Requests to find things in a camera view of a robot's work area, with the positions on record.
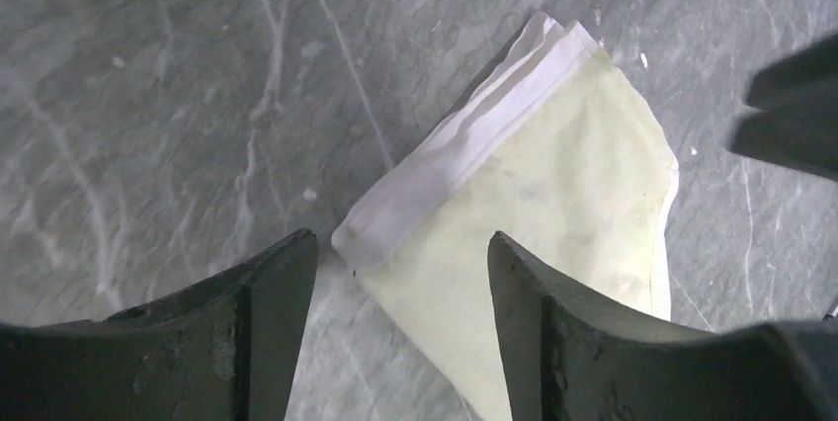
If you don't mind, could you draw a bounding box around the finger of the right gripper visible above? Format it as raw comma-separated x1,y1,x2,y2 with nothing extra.
746,35,837,111
729,113,837,182

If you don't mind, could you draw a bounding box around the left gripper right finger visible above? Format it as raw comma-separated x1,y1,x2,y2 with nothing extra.
488,232,837,420

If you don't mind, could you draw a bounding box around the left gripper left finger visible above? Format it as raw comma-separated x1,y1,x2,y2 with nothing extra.
1,228,318,420

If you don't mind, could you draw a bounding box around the cream cloth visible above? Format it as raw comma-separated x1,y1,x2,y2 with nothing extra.
331,12,679,420

